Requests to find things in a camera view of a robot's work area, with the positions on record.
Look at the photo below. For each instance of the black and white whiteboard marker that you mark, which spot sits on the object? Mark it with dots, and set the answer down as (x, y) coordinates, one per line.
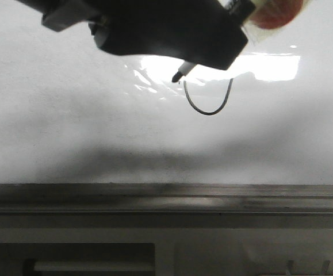
(240, 12)

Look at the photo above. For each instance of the grey gripper body block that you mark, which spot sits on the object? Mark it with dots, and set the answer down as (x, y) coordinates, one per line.
(60, 15)

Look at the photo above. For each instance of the grey aluminium whiteboard tray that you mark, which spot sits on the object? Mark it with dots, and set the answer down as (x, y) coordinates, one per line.
(164, 197)

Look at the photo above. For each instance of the red magnet taped to marker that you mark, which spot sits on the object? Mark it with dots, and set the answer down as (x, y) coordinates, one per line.
(270, 18)

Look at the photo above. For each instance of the white whiteboard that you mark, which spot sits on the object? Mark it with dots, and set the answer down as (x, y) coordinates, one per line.
(71, 113)

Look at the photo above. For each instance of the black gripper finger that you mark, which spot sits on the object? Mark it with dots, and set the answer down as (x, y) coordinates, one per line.
(200, 32)

